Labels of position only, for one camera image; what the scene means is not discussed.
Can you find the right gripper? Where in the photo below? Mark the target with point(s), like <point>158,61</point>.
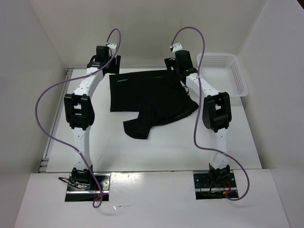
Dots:
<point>171,61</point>

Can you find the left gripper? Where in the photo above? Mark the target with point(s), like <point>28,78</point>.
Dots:
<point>115,68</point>

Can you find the black shorts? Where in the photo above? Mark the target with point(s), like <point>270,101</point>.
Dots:
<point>157,96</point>

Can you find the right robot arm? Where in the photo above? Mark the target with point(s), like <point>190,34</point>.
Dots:
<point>215,111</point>

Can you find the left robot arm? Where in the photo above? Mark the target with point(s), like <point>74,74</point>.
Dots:
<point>79,110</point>

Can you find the white plastic basket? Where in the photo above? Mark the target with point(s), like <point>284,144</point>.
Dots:
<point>223,72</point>

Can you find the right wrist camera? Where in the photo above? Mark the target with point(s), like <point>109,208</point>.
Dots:
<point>176,47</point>

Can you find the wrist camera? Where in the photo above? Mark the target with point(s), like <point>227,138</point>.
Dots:
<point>112,46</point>
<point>176,47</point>

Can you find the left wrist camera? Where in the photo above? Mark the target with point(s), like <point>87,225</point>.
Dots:
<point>112,46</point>

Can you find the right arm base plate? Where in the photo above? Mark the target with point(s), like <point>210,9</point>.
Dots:
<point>206,189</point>

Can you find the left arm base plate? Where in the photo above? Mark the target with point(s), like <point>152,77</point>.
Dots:
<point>84,193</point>

